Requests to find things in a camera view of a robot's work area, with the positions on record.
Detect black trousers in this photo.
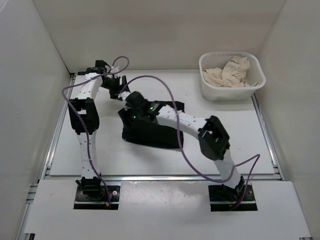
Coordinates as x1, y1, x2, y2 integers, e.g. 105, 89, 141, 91
118, 108, 179, 149

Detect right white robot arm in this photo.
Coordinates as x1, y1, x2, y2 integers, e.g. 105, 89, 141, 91
118, 91, 245, 202

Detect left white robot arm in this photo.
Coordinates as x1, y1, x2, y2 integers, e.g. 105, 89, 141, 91
65, 60, 127, 204

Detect beige trousers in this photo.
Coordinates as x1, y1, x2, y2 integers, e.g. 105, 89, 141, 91
203, 56, 261, 88

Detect white plastic basket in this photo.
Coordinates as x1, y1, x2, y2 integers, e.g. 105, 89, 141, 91
198, 51, 266, 101

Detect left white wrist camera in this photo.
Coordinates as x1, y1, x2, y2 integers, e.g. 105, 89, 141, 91
109, 66, 120, 75

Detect aluminium frame rail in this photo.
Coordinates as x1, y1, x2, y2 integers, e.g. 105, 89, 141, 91
103, 175, 205, 182

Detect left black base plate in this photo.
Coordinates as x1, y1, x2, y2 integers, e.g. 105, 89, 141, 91
73, 180, 121, 210

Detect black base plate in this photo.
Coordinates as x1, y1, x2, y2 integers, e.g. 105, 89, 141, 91
73, 180, 121, 210
208, 184, 258, 212

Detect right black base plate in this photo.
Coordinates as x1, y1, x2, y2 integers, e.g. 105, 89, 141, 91
208, 184, 258, 212

